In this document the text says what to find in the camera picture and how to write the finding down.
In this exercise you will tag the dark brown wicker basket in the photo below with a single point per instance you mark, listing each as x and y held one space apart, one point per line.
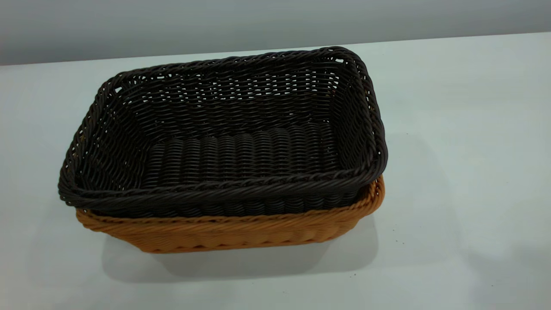
236 150

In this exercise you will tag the orange wicker basket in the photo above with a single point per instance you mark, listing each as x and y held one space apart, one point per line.
236 234

